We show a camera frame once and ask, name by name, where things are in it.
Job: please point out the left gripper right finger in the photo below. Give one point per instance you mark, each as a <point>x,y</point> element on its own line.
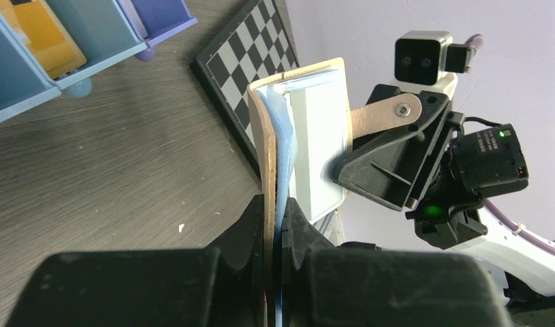
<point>358,285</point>

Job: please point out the blue three-compartment organizer tray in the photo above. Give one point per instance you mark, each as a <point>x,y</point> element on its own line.
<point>107,32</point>

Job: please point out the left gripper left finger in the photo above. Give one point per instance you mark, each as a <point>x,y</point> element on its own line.
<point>217,285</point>

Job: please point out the beige leather card holder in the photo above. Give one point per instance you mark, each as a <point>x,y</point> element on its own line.
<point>276,147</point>

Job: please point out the orange item in tray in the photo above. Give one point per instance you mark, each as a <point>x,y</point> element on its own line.
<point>44,35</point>

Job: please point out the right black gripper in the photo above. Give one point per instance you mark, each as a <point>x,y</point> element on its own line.
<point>395,169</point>

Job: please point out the black and white chessboard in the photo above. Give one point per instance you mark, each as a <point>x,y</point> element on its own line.
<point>252,45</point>

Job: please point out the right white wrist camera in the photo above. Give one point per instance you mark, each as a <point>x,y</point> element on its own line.
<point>432,61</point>

